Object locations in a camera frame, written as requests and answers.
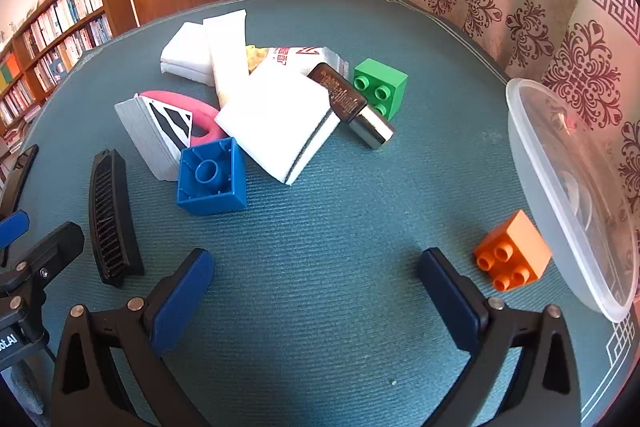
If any plain white sponge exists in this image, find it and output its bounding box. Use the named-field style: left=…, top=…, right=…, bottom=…
left=160, top=22, right=213, bottom=85

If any wooden bookshelf with books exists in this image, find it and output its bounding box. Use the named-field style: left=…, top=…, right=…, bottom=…
left=0, top=0, right=138, bottom=188

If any orange building block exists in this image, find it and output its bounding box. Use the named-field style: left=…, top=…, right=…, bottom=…
left=473, top=209, right=553, bottom=293

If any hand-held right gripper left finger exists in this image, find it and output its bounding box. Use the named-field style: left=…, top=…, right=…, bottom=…
left=50, top=248, right=216, bottom=427

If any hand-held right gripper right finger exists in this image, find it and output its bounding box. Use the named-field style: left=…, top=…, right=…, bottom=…
left=419, top=248, right=583, bottom=427

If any teal cloth-covered desktop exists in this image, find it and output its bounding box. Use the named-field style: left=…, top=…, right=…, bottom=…
left=10, top=0, right=631, bottom=427

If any pink-handled grey striped brush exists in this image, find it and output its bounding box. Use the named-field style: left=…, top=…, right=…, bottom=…
left=114, top=90, right=228, bottom=182

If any blue building block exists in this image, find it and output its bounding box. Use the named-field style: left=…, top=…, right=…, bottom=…
left=176, top=137, right=248, bottom=217

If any white cream tube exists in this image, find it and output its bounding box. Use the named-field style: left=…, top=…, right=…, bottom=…
left=202, top=9, right=251, bottom=108

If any clear plastic bowl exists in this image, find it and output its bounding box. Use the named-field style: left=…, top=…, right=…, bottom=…
left=505, top=78, right=640, bottom=324

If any green building block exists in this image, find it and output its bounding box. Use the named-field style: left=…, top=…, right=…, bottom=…
left=352, top=58, right=408, bottom=120

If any white sponge with dark layer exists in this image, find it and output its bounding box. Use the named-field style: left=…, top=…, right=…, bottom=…
left=214, top=63, right=337, bottom=186

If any black curved comb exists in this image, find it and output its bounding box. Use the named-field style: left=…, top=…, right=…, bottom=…
left=88, top=149, right=146, bottom=289

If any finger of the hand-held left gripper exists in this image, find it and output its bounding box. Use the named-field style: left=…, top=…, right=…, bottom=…
left=0, top=144, right=40, bottom=268
left=0, top=222, right=86, bottom=308

